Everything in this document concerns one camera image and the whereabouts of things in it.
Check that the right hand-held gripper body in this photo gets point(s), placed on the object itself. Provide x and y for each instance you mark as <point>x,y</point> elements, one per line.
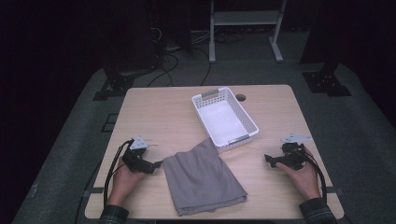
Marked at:
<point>294,155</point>

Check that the black stand base plate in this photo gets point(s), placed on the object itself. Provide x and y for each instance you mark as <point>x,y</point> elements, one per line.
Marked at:
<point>327,83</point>

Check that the grey cloth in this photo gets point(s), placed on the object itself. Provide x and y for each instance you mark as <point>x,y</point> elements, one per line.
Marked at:
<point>202,180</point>

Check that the white metal stand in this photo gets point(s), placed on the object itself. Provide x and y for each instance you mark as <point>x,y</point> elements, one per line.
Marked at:
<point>246,18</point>

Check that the white plastic basket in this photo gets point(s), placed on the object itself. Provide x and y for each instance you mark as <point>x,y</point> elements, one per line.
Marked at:
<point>224,121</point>

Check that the person's left hand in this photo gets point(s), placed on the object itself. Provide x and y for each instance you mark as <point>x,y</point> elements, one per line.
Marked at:
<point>124,183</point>

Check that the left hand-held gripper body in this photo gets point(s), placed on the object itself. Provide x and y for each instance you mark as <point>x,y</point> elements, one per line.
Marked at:
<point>134,159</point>

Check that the person's right hand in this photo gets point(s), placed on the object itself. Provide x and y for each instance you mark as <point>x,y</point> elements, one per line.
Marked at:
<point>303,180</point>

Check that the dark floor socket plate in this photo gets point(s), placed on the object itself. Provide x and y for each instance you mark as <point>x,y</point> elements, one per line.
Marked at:
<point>109,122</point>

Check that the black stand with base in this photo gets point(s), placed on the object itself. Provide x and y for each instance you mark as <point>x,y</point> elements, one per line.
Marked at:
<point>121,81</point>

